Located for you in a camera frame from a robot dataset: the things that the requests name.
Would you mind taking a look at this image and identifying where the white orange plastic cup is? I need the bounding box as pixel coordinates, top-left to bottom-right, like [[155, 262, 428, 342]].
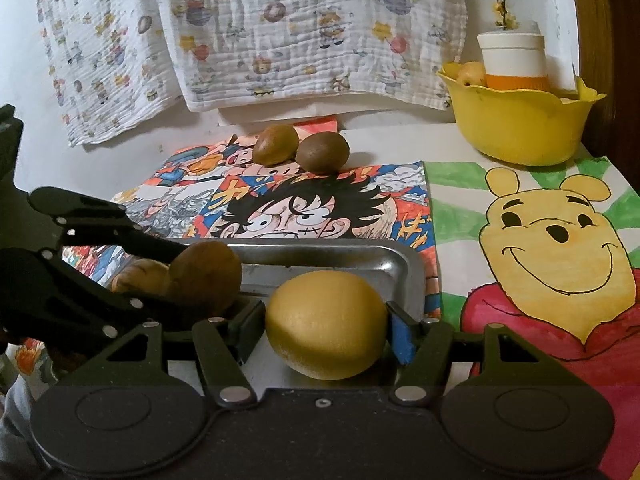
[[477, 30, 551, 92]]

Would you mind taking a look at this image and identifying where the left printed muslin cloth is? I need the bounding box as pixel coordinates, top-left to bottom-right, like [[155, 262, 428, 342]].
[[35, 0, 181, 146]]

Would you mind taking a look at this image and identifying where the right printed muslin cloth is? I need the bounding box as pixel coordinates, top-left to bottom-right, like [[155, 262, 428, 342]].
[[157, 0, 468, 112]]

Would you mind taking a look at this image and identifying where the brown sapodilla fruit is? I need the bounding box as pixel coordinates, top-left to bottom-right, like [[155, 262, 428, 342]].
[[252, 125, 299, 167], [295, 132, 349, 174]]

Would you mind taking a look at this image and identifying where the yellow lemon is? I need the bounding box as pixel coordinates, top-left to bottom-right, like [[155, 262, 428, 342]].
[[265, 270, 387, 380]]

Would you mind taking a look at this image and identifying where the yellow fruit in bowl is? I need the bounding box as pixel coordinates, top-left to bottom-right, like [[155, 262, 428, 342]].
[[456, 62, 487, 87]]

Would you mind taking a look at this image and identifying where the printed muslin cloth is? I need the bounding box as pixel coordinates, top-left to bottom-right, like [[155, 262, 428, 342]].
[[157, 0, 468, 112], [35, 0, 181, 146]]

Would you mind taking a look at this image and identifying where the grey metal tray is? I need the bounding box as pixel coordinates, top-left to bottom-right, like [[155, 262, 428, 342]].
[[228, 238, 425, 392]]

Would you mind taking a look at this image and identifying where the brown green mango fruit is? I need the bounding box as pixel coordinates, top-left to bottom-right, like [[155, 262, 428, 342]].
[[164, 240, 242, 315]]

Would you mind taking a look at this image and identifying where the wooden door frame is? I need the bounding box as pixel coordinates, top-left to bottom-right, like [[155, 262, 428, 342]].
[[574, 0, 639, 165]]

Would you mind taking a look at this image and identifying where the yellow plastic bowl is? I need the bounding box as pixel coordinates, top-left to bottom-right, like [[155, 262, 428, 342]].
[[438, 63, 606, 167]]

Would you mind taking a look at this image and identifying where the anime warriors drawing poster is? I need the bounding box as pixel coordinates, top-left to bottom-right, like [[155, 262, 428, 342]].
[[1, 245, 130, 398]]

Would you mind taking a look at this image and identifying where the cartoon characters drawing poster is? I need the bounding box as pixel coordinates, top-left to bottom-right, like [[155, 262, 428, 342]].
[[112, 115, 443, 319]]

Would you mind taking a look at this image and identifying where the winnie the pooh drawing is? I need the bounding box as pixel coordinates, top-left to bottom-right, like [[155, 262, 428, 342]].
[[425, 157, 639, 479]]

